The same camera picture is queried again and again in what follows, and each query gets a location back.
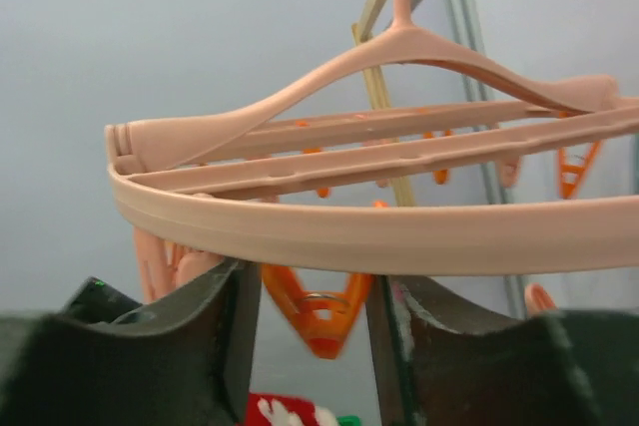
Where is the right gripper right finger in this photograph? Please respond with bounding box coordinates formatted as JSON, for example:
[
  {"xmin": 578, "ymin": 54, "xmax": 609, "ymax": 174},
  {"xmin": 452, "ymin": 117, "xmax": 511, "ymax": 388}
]
[{"xmin": 366, "ymin": 276, "xmax": 638, "ymax": 426}]

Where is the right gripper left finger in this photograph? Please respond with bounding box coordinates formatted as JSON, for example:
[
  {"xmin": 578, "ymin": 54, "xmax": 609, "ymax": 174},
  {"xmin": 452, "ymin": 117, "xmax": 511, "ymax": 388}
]
[{"xmin": 1, "ymin": 259, "xmax": 261, "ymax": 426}]

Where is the pink round clip hanger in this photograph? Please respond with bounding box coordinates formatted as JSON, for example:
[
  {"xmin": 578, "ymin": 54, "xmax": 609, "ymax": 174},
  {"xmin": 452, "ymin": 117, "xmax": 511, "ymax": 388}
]
[{"xmin": 105, "ymin": 0, "xmax": 638, "ymax": 358}]

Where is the wooden hanger stand frame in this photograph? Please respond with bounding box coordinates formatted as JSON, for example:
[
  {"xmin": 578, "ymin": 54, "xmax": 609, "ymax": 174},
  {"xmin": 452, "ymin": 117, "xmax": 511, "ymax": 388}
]
[{"xmin": 351, "ymin": 0, "xmax": 421, "ymax": 207}]

